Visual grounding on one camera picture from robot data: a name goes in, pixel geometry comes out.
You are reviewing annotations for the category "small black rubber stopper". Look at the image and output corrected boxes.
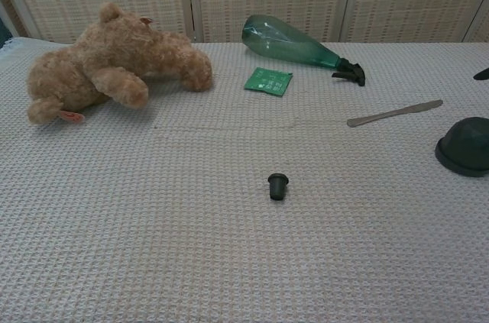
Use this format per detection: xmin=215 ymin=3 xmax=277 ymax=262
xmin=267 ymin=172 xmax=290 ymax=202

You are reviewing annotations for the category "white waffle-weave tablecloth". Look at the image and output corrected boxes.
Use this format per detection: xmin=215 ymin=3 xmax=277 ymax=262
xmin=0 ymin=36 xmax=489 ymax=323

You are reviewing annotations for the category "green plastic spray bottle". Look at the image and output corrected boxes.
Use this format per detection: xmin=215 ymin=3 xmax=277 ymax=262
xmin=241 ymin=14 xmax=367 ymax=88

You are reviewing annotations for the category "silver table knife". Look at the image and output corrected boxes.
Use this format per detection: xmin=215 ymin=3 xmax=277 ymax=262
xmin=346 ymin=99 xmax=444 ymax=128

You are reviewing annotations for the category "green foil sachet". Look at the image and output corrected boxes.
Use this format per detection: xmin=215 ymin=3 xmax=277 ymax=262
xmin=243 ymin=66 xmax=294 ymax=98

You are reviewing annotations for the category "brown teddy bear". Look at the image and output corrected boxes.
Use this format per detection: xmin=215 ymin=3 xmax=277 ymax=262
xmin=26 ymin=2 xmax=214 ymax=126

